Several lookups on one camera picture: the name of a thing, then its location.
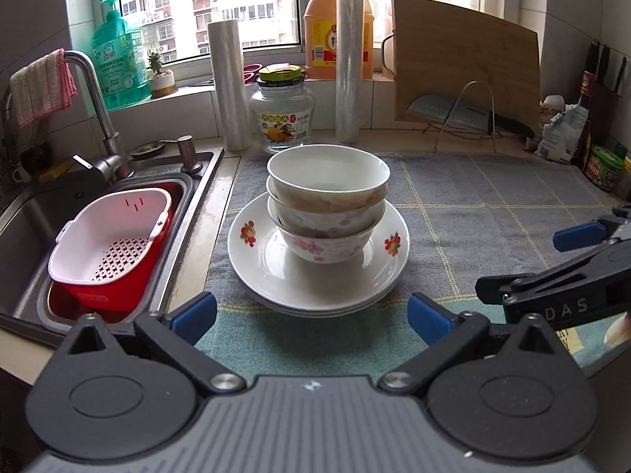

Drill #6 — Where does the grey checked dish mat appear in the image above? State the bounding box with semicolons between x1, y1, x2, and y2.
198;154;616;379

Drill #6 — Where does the green detergent bottle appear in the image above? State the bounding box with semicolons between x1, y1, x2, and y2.
91;0;151;111

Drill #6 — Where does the bamboo cutting board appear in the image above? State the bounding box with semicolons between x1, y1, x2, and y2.
392;0;540;129

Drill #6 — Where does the white bowl plain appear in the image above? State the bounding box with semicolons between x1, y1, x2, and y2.
267;144;390;214

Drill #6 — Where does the red basin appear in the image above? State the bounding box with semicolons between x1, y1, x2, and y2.
51;207;173;312

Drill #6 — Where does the sink soap dispenser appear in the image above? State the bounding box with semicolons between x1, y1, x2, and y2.
176;134;202;175

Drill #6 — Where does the bowl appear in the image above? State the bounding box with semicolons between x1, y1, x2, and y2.
266;176;386;238

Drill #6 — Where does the green lidded sauce jar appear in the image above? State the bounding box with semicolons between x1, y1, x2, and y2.
585;145;625;192

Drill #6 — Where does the plastic wrap roll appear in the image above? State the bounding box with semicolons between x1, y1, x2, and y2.
336;0;364;144
207;19;252;152

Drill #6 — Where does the kitchen knife black handle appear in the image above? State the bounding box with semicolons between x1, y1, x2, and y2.
407;94;536;139

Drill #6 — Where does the white colander basket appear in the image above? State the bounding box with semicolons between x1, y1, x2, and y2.
48;188;172;286

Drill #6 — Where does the steel sink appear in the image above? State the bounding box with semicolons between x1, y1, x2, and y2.
1;147;224;347

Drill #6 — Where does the pink dish cloth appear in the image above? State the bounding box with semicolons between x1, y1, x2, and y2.
9;48;78;128

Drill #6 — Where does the white bowl floral print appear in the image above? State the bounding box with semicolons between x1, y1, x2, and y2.
269;215;383;264

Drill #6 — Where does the small potted plant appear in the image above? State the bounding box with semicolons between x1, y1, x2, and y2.
147;51;177;99

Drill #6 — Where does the steel faucet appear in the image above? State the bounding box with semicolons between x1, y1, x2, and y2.
63;50;134;179

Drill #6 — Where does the dark red knife block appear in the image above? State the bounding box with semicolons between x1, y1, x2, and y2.
589;44;629;152

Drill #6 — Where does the white plate with fruit print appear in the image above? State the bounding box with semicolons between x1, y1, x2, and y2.
227;193;410;318

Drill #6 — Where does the wire board rack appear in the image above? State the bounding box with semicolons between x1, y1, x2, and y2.
409;80;498;153

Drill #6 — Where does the white plastic food bag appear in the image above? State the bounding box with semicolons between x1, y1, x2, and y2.
535;105;588;164

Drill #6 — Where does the plastic wrap roll left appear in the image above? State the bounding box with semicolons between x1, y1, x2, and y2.
207;19;252;152

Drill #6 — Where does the glass jar yellow lid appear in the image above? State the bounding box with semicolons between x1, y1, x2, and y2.
248;63;314;155

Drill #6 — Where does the dark soy sauce bottle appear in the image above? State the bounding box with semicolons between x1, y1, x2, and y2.
571;39;600;169

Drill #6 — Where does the orange oil jug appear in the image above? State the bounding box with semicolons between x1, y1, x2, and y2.
302;0;375;82

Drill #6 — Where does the plastic wrap roll right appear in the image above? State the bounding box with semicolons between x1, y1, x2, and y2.
336;0;364;144

